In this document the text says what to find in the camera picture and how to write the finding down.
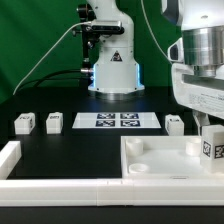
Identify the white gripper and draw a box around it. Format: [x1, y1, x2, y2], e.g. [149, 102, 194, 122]
[171, 63, 224, 135]

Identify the black cable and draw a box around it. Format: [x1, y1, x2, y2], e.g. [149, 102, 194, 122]
[14, 69, 88, 94]

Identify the white left wall block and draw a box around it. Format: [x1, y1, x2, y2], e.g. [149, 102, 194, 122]
[0, 141, 22, 180]

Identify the white sheet with tags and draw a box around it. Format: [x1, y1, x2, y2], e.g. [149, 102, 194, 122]
[72, 112, 161, 129]

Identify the white cable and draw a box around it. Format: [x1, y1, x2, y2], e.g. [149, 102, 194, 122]
[12, 0, 173, 96]

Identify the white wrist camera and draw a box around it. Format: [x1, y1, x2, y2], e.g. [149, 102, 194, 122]
[167, 38, 184, 63]

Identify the white square tabletop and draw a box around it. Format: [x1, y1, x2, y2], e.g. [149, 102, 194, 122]
[121, 136, 224, 179]

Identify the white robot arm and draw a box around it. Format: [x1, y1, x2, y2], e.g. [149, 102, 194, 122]
[78, 0, 224, 127]

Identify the white front wall rail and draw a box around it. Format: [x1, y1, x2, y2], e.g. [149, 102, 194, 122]
[0, 179, 224, 207]

